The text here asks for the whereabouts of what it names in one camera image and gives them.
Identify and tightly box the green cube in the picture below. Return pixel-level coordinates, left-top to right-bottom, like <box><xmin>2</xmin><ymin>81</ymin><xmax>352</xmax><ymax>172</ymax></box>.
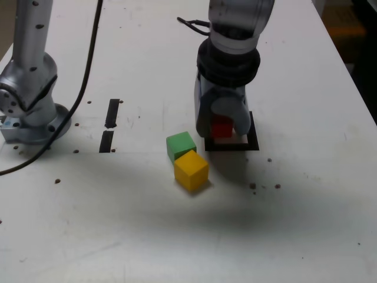
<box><xmin>166</xmin><ymin>131</ymin><xmax>197</xmax><ymax>165</ymax></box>

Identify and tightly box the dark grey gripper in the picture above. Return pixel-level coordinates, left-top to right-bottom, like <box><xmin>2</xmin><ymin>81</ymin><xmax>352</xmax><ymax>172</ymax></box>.
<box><xmin>193</xmin><ymin>72</ymin><xmax>251</xmax><ymax>139</ymax></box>

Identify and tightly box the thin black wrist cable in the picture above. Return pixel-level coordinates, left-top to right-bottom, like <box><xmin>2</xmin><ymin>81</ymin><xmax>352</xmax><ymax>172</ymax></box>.
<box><xmin>176</xmin><ymin>17</ymin><xmax>211</xmax><ymax>35</ymax></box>

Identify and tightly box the yellow cube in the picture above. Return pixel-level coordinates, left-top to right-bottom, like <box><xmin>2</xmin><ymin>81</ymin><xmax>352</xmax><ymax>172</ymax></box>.
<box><xmin>173</xmin><ymin>149</ymin><xmax>209</xmax><ymax>191</ymax></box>

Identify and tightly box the black tape strip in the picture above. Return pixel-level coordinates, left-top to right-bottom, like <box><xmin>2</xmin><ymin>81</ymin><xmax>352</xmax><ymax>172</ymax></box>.
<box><xmin>99</xmin><ymin>98</ymin><xmax>121</xmax><ymax>153</ymax></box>

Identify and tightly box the red cube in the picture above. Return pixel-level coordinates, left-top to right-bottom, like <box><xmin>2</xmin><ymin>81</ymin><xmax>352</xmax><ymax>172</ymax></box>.
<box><xmin>211</xmin><ymin>115</ymin><xmax>234</xmax><ymax>139</ymax></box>

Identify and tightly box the brown cardboard box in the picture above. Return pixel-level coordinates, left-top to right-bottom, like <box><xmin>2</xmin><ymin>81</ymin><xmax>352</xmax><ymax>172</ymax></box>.
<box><xmin>320</xmin><ymin>0</ymin><xmax>368</xmax><ymax>39</ymax></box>

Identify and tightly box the black tape square outline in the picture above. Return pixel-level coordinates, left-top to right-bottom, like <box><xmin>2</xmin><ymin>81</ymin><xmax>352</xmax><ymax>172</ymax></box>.
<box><xmin>204</xmin><ymin>111</ymin><xmax>260</xmax><ymax>152</ymax></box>

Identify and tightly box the long black cable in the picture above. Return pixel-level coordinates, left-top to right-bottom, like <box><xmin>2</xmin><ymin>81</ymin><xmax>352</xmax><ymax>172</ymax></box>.
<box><xmin>0</xmin><ymin>0</ymin><xmax>104</xmax><ymax>177</ymax></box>

